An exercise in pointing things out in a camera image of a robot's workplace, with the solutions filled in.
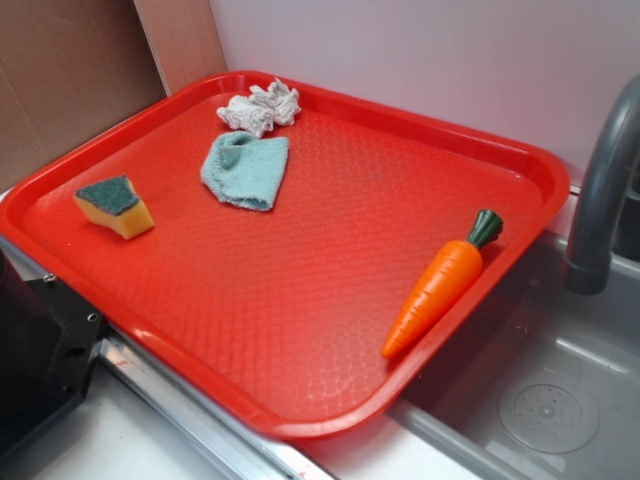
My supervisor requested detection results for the red plastic tray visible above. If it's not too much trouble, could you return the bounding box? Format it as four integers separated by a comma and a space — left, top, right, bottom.
1, 72, 569, 440

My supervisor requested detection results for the grey plastic sink basin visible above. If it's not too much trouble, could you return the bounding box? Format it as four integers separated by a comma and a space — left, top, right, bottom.
390, 233, 639, 479

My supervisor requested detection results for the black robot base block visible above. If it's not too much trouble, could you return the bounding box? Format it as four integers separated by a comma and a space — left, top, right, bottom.
1, 255, 104, 463

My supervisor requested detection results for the crumpled white cloth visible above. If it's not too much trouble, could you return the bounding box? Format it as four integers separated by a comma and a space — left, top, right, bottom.
216, 78, 302, 138

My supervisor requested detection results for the orange plastic toy carrot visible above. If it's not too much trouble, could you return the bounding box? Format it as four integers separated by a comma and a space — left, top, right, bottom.
381, 209, 504, 359

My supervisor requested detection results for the grey toy faucet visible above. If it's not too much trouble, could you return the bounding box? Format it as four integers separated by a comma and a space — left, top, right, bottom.
562, 76, 639, 295

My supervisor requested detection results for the brown cardboard panel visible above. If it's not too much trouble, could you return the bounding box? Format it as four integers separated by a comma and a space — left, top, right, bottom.
1, 1, 226, 190

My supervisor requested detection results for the green and yellow sponge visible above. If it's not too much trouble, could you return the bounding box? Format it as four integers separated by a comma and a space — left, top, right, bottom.
73, 175, 155, 240

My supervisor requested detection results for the light blue towel cloth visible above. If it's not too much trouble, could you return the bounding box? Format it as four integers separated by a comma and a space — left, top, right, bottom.
200, 131, 289, 212

